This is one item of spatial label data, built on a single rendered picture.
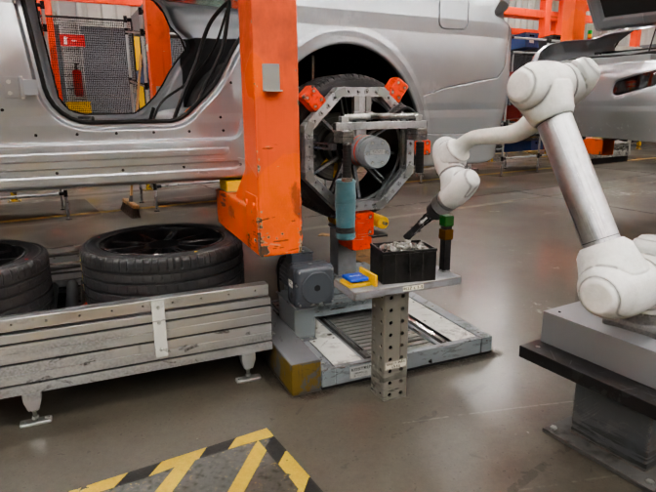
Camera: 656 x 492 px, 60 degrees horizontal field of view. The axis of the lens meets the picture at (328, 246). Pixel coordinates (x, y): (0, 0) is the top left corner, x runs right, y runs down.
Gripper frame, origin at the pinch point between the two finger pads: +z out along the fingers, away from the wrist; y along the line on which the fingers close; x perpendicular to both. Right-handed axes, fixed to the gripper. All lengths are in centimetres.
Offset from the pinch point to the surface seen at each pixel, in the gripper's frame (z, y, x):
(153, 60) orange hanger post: 146, 68, 235
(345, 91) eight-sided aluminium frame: -17, 6, 64
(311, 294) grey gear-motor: 25.5, -41.5, 5.2
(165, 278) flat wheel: 30, -87, 41
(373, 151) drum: -12.2, 1.0, 35.9
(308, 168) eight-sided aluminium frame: 10, -12, 50
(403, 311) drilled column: -11.0, -42.0, -22.7
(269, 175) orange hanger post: -16, -56, 43
